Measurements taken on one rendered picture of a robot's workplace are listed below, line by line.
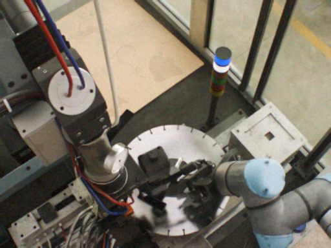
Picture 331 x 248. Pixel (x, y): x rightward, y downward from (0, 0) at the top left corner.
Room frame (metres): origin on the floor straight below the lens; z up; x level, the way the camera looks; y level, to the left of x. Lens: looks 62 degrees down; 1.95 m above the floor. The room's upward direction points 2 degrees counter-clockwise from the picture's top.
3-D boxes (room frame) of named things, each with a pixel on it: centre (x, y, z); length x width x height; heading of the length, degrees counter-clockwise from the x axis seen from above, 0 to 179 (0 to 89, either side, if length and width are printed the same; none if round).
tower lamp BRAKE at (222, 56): (0.61, -0.16, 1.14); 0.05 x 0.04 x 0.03; 35
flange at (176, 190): (0.34, -0.02, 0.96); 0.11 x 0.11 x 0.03
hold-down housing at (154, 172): (0.28, 0.03, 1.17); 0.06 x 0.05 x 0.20; 116
